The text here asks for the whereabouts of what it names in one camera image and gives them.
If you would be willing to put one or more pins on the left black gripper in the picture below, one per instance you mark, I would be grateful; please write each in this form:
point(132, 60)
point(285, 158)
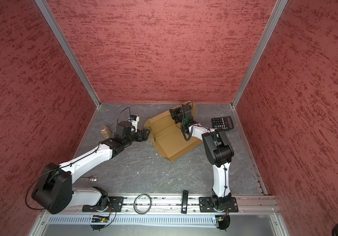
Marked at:
point(140, 132)

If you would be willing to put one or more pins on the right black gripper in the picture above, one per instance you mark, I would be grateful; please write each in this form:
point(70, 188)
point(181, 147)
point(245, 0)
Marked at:
point(174, 112)

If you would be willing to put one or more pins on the brown cardboard box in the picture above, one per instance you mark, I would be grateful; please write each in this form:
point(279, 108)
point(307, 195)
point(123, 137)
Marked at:
point(167, 137)

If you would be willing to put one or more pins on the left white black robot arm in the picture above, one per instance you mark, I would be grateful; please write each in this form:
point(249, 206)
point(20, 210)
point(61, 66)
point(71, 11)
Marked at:
point(54, 189)

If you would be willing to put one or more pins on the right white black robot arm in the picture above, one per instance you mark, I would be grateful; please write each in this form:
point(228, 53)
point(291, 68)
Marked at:
point(218, 149)

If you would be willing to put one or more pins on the spice jar pink lid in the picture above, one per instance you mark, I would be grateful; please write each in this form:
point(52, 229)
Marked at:
point(105, 132)

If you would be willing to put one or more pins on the black desk calculator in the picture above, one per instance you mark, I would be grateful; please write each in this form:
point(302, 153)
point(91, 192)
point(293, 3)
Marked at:
point(225, 123)

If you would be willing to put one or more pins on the small round metal knob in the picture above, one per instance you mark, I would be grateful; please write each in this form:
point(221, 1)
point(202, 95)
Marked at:
point(93, 178)

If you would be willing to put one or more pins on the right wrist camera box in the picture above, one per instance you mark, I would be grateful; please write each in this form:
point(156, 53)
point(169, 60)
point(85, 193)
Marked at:
point(186, 112)

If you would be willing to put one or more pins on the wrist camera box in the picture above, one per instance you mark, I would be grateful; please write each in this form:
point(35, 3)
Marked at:
point(186, 112)
point(134, 121)

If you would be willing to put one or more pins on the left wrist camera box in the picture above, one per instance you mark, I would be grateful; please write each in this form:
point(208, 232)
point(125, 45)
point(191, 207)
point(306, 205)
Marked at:
point(134, 121)

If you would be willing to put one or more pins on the aluminium front rail frame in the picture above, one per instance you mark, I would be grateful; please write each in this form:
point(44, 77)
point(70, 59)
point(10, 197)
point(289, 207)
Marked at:
point(165, 210)

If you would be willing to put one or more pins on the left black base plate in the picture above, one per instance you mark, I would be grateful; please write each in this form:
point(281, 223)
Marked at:
point(114, 203)

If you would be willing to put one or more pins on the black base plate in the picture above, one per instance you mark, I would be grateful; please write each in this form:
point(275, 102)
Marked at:
point(114, 203)
point(215, 204)

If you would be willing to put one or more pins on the black handle bar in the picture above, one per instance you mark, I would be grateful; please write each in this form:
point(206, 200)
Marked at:
point(184, 205)

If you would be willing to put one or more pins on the left circuit board with wires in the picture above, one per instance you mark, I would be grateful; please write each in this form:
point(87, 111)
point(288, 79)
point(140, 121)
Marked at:
point(99, 222)

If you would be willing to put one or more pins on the circuit board with wires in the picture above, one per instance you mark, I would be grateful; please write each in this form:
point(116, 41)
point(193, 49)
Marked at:
point(99, 222)
point(222, 222)

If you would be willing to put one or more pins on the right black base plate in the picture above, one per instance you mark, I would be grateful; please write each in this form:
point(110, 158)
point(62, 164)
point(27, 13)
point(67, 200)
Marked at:
point(215, 204)

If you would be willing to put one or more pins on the right circuit board with wires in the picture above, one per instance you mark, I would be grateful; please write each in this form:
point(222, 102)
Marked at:
point(222, 222)

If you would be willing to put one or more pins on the right aluminium corner post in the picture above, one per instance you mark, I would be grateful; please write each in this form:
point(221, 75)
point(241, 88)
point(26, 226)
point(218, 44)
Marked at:
point(269, 28)

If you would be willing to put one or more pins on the aluminium corner post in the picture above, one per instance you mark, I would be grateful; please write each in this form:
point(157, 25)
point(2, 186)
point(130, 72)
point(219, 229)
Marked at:
point(269, 28)
point(58, 33)

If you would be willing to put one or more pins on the left aluminium corner post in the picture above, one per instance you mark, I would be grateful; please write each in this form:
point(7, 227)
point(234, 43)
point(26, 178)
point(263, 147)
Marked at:
point(58, 33)

